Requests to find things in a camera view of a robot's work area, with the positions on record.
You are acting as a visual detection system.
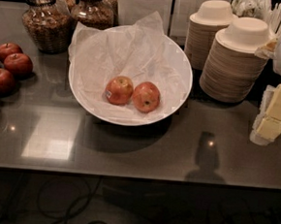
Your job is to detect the white plastic cutlery bundle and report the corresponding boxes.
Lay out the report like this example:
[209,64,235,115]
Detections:
[231,0,281,35]

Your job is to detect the glass granola jar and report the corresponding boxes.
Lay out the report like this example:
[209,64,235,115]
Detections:
[71,0,114,30]
[21,0,72,53]

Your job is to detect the left glass granola jar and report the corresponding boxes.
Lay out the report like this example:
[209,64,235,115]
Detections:
[21,0,72,53]

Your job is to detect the stack of paper bowls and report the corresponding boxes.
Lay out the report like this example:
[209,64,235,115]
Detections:
[199,17,271,104]
[184,0,236,70]

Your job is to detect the right glass granola jar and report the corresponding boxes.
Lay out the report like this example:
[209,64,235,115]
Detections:
[71,0,114,30]

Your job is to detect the rear stack of paper bowls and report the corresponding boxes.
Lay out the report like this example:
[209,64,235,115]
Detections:
[184,0,236,70]

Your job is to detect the black cable under table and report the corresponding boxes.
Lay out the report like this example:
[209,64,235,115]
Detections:
[34,172,117,224]

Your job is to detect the white tissue paper liner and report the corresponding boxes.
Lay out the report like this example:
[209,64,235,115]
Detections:
[62,4,197,127]

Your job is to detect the front stack of paper bowls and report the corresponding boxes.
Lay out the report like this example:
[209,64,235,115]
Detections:
[199,17,271,104]

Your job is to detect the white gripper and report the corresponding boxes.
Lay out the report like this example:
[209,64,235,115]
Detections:
[249,35,281,146]

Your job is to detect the red apple large left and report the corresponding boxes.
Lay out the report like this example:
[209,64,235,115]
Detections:
[0,68,16,96]

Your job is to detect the red apple second row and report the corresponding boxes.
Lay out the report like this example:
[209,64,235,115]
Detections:
[3,52,34,78]

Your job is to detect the white bowl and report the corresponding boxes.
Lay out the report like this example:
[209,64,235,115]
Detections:
[64,26,197,131]

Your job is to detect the red apple top left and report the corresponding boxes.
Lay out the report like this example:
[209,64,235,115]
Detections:
[0,43,23,62]

